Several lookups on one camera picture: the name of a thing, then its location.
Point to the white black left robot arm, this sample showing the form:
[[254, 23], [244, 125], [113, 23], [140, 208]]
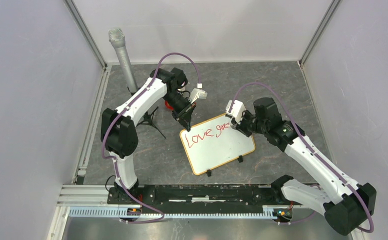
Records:
[[118, 126]]

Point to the aluminium frame rail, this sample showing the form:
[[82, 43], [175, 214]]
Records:
[[82, 212]]

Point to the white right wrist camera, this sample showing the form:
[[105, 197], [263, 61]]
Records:
[[234, 110]]

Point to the silver microphone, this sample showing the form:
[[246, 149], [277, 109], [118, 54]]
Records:
[[118, 41]]

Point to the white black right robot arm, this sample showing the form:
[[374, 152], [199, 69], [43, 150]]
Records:
[[343, 201]]

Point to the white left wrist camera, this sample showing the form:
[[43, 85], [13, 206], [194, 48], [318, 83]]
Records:
[[198, 93]]

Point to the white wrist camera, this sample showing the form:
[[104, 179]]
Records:
[[234, 110], [198, 93]]

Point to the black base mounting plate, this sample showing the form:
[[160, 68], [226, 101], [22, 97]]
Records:
[[198, 198]]

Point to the black tripod microphone stand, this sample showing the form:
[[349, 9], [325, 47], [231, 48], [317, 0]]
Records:
[[150, 121]]

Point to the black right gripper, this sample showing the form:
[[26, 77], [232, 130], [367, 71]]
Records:
[[241, 126]]

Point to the yellow framed whiteboard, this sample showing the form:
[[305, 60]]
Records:
[[213, 143]]

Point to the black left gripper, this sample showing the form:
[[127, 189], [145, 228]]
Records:
[[185, 120]]

